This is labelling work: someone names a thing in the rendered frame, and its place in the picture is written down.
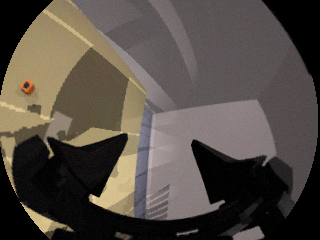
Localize orange block with blue top mark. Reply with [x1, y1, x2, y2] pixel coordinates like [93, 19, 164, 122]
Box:
[20, 80, 35, 96]

